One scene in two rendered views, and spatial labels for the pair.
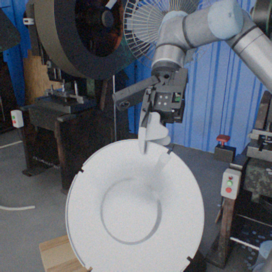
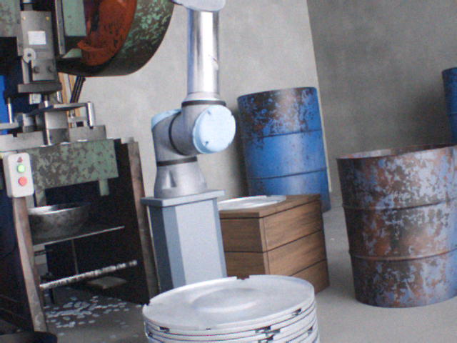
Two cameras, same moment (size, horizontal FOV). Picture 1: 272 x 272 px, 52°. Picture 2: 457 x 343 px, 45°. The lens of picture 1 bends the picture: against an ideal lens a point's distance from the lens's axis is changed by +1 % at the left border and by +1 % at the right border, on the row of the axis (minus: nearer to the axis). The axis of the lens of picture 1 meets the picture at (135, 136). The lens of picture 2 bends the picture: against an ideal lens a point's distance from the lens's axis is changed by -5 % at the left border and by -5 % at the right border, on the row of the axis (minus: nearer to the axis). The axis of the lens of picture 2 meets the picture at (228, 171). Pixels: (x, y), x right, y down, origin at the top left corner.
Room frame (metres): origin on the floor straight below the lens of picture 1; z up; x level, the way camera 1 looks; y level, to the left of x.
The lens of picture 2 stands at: (0.12, 1.11, 0.58)
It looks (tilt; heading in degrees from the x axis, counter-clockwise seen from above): 3 degrees down; 283
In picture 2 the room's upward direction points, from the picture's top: 7 degrees counter-clockwise
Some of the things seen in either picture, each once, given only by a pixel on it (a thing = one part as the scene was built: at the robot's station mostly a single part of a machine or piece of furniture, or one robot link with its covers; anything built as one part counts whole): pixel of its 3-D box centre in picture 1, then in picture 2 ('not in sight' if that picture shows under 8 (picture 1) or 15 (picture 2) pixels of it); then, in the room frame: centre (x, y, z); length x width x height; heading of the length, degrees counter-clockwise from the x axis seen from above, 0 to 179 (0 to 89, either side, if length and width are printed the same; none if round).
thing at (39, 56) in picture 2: not in sight; (33, 47); (1.29, -0.83, 1.04); 0.17 x 0.15 x 0.30; 146
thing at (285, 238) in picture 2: not in sight; (251, 251); (0.56, -0.92, 0.18); 0.40 x 0.38 x 0.35; 153
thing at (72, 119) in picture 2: not in sight; (73, 116); (1.23, -1.00, 0.76); 0.17 x 0.06 x 0.10; 56
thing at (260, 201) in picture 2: not in sight; (245, 202); (0.56, -0.92, 0.35); 0.29 x 0.29 x 0.01
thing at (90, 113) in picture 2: not in sight; (90, 113); (1.12, -0.93, 0.75); 0.03 x 0.03 x 0.10; 56
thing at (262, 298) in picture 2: not in sight; (228, 299); (0.37, 0.19, 0.32); 0.29 x 0.29 x 0.01
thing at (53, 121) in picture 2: not in sight; (56, 125); (1.18, -0.76, 0.72); 0.25 x 0.14 x 0.14; 146
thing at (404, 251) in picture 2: not in sight; (404, 221); (0.01, -0.85, 0.24); 0.42 x 0.42 x 0.48
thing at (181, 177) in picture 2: not in sight; (178, 176); (0.63, -0.43, 0.50); 0.15 x 0.15 x 0.10
